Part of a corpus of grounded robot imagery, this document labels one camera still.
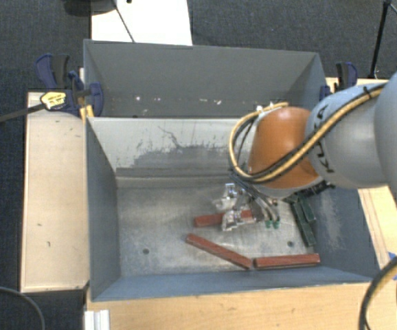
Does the red-brown flat block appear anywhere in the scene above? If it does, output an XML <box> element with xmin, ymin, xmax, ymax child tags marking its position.
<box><xmin>253</xmin><ymin>253</ymin><xmax>321</xmax><ymax>271</ymax></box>
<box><xmin>185</xmin><ymin>233</ymin><xmax>253</xmax><ymax>271</ymax></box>
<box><xmin>194</xmin><ymin>209</ymin><xmax>254</xmax><ymax>229</ymax></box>

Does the grey metal bin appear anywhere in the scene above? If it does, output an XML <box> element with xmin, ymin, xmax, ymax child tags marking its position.
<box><xmin>82</xmin><ymin>38</ymin><xmax>382</xmax><ymax>303</ymax></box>

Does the dark green flat block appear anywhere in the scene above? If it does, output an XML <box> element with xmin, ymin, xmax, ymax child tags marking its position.
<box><xmin>297</xmin><ymin>195</ymin><xmax>317</xmax><ymax>223</ymax></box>
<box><xmin>290</xmin><ymin>201</ymin><xmax>318</xmax><ymax>248</ymax></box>

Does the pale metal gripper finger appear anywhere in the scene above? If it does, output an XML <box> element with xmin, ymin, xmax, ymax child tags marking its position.
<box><xmin>220</xmin><ymin>209</ymin><xmax>256</xmax><ymax>232</ymax></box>
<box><xmin>213</xmin><ymin>182</ymin><xmax>239</xmax><ymax>213</ymax></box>

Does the pale wood flat board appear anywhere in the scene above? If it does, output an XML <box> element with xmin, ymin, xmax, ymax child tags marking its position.
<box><xmin>19</xmin><ymin>91</ymin><xmax>91</xmax><ymax>294</ymax></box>

